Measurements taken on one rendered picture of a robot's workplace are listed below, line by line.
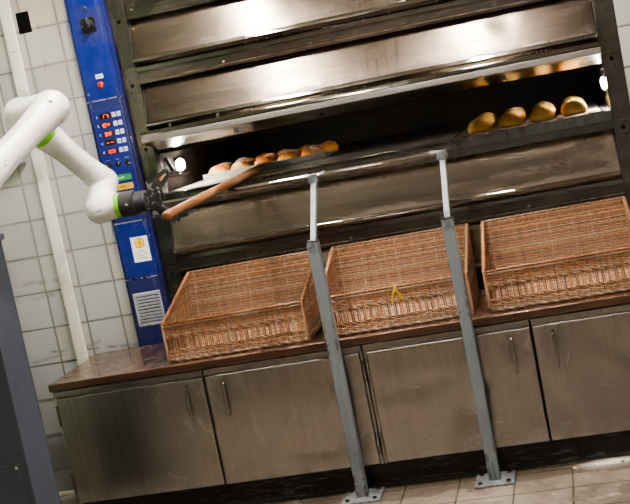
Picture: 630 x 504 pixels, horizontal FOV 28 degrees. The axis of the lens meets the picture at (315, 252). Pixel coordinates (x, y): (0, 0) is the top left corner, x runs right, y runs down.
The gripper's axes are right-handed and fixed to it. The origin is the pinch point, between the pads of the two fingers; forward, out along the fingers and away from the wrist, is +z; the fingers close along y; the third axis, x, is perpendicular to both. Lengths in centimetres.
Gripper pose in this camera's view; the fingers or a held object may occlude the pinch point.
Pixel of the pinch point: (190, 192)
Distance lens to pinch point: 453.3
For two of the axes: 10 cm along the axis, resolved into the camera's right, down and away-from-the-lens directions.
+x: -1.7, 1.5, -9.7
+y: 1.9, 9.7, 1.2
